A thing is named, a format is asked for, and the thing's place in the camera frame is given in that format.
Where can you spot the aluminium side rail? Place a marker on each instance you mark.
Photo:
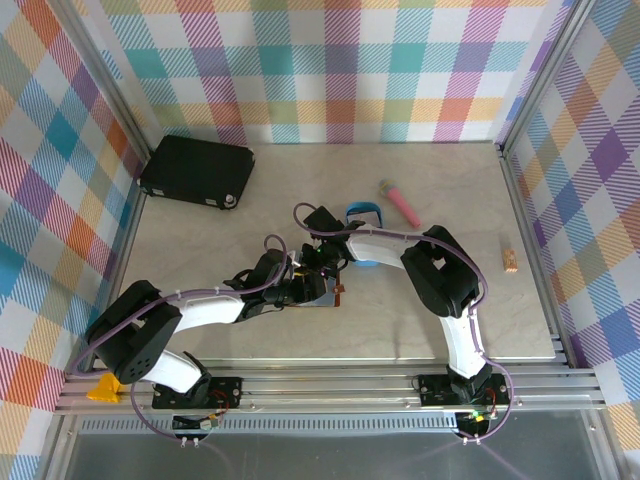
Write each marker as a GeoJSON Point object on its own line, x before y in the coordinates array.
{"type": "Point", "coordinates": [525, 225]}
{"type": "Point", "coordinates": [131, 215]}

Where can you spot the brown leather card holder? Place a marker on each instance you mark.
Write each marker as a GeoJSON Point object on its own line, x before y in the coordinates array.
{"type": "Point", "coordinates": [330, 300]}

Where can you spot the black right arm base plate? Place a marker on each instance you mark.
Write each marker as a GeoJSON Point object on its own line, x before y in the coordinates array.
{"type": "Point", "coordinates": [435, 390]}

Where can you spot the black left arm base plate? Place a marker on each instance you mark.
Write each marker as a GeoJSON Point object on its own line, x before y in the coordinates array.
{"type": "Point", "coordinates": [225, 392]}

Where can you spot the yellow plastic clamp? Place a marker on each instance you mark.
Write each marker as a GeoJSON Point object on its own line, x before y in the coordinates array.
{"type": "Point", "coordinates": [102, 390]}

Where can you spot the black zip case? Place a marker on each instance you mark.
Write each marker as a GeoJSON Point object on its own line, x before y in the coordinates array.
{"type": "Point", "coordinates": [195, 167]}

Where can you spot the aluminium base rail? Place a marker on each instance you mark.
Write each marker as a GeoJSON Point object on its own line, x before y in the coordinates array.
{"type": "Point", "coordinates": [325, 395]}

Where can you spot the aluminium corner post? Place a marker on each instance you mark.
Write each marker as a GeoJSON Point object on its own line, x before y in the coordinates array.
{"type": "Point", "coordinates": [542, 75]}
{"type": "Point", "coordinates": [106, 75]}

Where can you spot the pink toy microphone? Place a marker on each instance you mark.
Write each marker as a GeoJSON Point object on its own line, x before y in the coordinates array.
{"type": "Point", "coordinates": [402, 205]}

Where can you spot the small patterned wooden block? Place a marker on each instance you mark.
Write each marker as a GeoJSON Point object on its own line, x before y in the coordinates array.
{"type": "Point", "coordinates": [509, 255]}

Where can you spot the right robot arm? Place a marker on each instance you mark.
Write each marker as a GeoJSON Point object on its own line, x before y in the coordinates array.
{"type": "Point", "coordinates": [380, 247]}

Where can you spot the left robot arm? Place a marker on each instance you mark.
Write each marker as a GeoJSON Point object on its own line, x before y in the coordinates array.
{"type": "Point", "coordinates": [210, 307]}

